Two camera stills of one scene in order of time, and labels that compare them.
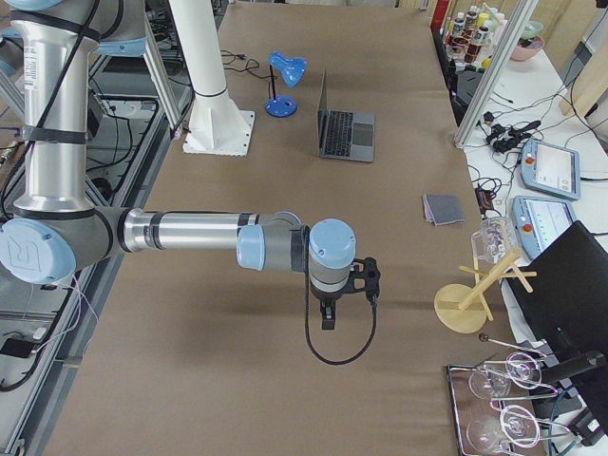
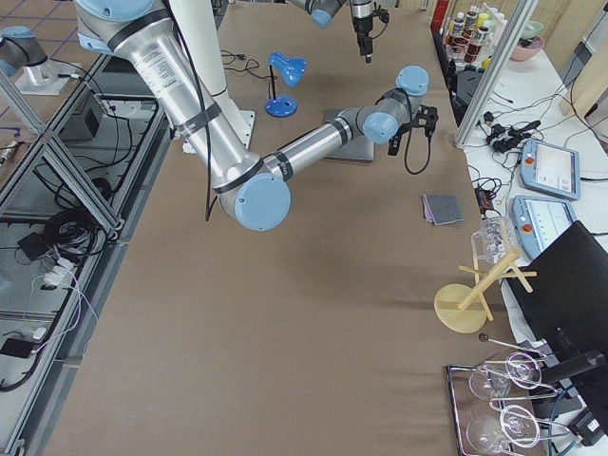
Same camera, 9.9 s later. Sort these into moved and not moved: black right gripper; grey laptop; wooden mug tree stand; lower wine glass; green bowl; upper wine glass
Moved: black right gripper; grey laptop
Not moved: wooden mug tree stand; green bowl; lower wine glass; upper wine glass
